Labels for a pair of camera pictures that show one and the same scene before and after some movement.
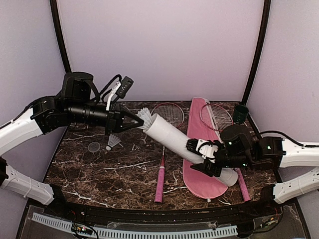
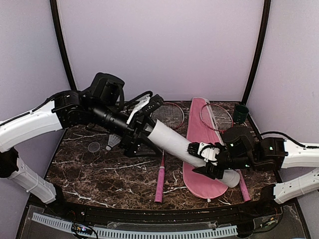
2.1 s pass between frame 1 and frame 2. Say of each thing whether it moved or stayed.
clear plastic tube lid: stayed
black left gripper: moved
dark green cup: stayed
